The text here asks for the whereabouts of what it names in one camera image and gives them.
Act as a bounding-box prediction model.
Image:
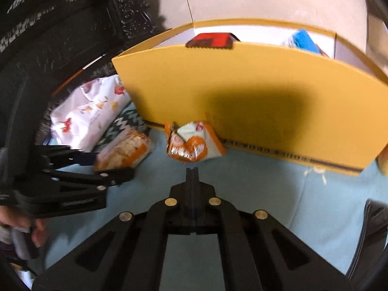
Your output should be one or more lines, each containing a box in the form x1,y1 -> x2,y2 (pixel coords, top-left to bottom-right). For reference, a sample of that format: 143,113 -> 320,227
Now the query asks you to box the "blue cookie packet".
280,30 -> 329,58

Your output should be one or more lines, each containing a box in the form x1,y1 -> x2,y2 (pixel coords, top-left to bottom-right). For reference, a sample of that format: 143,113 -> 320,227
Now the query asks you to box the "person's left hand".
0,204 -> 49,249

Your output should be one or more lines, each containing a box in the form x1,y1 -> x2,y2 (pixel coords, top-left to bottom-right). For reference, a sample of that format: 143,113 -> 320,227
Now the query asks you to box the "orange white snack packet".
164,121 -> 228,164

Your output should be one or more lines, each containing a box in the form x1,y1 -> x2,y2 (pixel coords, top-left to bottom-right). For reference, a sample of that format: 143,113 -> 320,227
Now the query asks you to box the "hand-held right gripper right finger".
192,167 -> 354,291

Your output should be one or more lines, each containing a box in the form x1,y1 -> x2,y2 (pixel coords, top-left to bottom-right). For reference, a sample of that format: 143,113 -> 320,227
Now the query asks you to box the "dark fuzzy cloth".
88,62 -> 122,81

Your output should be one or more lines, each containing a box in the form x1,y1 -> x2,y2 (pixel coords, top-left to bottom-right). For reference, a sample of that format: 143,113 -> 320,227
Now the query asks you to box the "white floral packet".
50,74 -> 132,153

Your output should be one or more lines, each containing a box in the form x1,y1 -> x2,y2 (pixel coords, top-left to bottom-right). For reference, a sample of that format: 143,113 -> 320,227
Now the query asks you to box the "light blue printed tablecloth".
39,121 -> 388,279

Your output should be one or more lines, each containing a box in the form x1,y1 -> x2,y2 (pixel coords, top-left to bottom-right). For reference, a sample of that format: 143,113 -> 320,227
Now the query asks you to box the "red apple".
376,154 -> 388,176

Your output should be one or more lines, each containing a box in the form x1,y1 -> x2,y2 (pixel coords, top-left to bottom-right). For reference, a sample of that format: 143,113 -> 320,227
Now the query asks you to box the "dark grey chair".
346,198 -> 388,283

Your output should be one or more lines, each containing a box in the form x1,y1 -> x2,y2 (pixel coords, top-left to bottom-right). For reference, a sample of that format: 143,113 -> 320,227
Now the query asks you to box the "black white zigzag packet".
94,101 -> 152,152

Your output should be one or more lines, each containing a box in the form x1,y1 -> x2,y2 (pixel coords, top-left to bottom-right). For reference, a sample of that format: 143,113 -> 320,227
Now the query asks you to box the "orange bread packet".
93,127 -> 154,172

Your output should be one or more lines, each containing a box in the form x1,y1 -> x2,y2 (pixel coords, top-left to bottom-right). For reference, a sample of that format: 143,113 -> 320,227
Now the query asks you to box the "yellow cardboard box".
112,18 -> 388,177

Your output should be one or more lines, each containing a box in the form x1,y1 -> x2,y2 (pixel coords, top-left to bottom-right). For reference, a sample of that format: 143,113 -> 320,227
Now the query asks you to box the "red snack packet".
186,33 -> 241,50

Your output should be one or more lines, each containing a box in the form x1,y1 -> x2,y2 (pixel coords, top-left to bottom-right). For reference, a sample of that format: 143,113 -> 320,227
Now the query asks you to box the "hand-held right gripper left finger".
32,167 -> 194,291

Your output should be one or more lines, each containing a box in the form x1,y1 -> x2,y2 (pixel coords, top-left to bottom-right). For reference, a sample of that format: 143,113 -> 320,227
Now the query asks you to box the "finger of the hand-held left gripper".
39,167 -> 135,216
36,145 -> 99,170

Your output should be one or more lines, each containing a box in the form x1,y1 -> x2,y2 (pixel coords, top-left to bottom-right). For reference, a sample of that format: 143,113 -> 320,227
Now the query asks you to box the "black carved furniture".
0,0 -> 171,104

